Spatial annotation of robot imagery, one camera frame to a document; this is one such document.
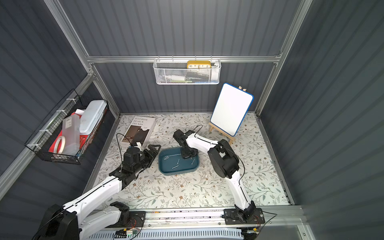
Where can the yellow digital clock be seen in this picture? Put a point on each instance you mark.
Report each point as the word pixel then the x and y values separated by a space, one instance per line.
pixel 195 64

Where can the translucent plastic container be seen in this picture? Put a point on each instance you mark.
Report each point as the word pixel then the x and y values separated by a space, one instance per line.
pixel 71 131

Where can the teal plastic storage tray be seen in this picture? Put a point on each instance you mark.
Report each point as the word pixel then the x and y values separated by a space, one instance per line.
pixel 165 167

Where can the blue framed whiteboard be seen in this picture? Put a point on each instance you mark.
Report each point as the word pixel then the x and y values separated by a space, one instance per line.
pixel 231 109

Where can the white plastic case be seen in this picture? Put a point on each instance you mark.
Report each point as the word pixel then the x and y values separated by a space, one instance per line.
pixel 91 116

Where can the black wire side basket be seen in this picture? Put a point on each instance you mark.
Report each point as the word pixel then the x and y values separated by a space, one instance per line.
pixel 45 135

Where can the white tape roll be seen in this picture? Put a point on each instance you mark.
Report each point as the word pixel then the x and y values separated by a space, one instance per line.
pixel 59 145

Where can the white wire wall basket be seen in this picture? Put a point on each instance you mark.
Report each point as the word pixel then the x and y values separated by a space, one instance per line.
pixel 176 73

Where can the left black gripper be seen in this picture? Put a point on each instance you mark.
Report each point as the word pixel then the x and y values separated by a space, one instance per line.
pixel 147 154

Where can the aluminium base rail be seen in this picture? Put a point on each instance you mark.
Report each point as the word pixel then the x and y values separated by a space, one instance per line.
pixel 212 217

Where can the red box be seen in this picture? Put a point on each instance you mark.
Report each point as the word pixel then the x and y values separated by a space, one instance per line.
pixel 83 138

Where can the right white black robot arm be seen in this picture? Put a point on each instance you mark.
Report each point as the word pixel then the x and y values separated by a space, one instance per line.
pixel 224 162

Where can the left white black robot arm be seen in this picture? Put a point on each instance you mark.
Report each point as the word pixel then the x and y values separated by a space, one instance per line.
pixel 90 198

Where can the interior design trends book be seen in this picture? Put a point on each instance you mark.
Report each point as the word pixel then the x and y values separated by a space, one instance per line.
pixel 139 130

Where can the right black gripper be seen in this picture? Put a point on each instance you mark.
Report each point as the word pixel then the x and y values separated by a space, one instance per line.
pixel 187 150

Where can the small wooden easel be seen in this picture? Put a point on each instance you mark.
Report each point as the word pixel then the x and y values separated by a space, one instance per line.
pixel 222 132

